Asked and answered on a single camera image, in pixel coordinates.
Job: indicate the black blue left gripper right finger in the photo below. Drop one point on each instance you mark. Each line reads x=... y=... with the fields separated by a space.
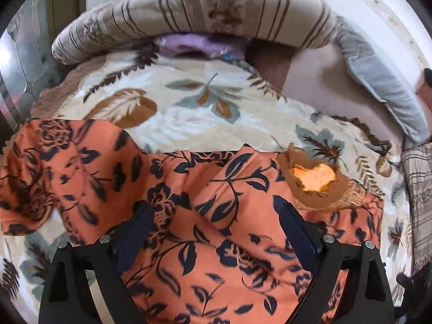
x=366 y=296

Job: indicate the striped beige cloth at right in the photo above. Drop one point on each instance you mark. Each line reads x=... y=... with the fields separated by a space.
x=417 y=168

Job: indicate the glass panel door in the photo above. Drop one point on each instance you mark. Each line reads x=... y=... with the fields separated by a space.
x=27 y=64

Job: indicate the grey pillow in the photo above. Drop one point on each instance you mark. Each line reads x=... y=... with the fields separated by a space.
x=371 y=67

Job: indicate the beige striped rolled quilt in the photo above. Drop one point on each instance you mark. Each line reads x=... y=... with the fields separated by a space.
x=296 y=23

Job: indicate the purple cloth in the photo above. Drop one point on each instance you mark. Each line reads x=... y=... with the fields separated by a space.
x=211 y=46

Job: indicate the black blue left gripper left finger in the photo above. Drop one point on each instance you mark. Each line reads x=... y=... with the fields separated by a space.
x=67 y=297

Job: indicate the orange black floral garment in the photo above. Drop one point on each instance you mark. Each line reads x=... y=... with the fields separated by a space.
x=216 y=252

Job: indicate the cream leaf-pattern blanket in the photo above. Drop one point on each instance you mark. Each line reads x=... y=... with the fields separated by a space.
x=167 y=104

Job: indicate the mauve bed sheet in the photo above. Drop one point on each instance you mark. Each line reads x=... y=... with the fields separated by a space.
x=318 y=77

